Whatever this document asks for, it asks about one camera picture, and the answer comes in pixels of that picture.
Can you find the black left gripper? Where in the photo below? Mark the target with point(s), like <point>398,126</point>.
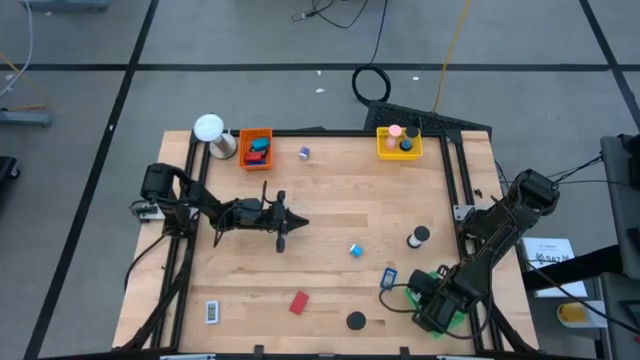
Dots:
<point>250,212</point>

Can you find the red rectangular plastic box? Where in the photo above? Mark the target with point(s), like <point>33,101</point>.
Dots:
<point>299,302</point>

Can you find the purple usb wall charger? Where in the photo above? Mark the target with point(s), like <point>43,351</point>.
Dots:
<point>304,153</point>

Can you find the yellow plastic basket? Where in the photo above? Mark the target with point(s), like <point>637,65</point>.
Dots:
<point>384,155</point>

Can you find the white roll yellow label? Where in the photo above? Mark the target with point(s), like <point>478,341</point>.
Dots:
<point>572,314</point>

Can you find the grey metal cabinet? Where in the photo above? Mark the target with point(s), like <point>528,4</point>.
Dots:
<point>607,345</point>
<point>617,225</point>

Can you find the pink hourglass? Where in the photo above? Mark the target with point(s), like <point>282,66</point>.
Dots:
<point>395,130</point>

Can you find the black aluminium table frame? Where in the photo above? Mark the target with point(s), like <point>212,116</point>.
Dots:
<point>325,133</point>

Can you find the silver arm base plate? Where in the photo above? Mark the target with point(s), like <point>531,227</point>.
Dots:
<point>147,212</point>
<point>461,212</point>

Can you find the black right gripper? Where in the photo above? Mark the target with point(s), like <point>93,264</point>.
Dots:
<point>442,305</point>

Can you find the black perforated panel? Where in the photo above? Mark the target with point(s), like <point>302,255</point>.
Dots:
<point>400,114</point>

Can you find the orange plastic basket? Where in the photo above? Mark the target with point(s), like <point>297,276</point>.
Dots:
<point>243,142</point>

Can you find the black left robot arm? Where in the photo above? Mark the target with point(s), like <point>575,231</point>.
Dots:
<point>200,197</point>

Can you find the red digital clock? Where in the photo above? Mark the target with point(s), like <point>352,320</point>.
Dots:
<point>253,156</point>

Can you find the white digital clock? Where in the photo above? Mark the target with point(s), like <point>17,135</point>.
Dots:
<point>212,311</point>

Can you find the black hourglass blue sand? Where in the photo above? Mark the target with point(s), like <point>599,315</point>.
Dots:
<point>412,132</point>

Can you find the black hourglass white sand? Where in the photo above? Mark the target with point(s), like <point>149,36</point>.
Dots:
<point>421,233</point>

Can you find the green plastic basket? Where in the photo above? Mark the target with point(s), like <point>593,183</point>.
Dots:
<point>460,319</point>

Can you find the black frame clip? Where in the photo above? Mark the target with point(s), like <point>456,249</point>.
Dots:
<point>404,352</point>
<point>258,350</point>

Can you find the white flood light bulb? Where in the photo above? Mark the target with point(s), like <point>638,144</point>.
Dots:
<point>209,127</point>

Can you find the teal digital clock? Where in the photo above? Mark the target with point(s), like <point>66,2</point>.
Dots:
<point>260,144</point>

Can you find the grey floor stand foot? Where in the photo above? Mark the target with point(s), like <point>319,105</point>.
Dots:
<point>25,119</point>
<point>65,5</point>

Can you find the blue digital clock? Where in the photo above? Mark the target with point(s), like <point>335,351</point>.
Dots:
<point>256,163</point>
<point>389,278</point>

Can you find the blue usb wall charger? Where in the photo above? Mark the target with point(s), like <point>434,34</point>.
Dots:
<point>356,251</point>

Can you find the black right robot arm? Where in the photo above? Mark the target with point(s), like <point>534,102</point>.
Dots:
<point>505,220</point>

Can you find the white paper label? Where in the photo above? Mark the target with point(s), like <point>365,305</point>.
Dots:
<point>547,247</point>

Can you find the black flat bar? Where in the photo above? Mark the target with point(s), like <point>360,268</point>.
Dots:
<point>575,267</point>

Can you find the black wheeled base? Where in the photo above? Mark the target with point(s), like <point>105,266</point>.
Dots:
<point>6,170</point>

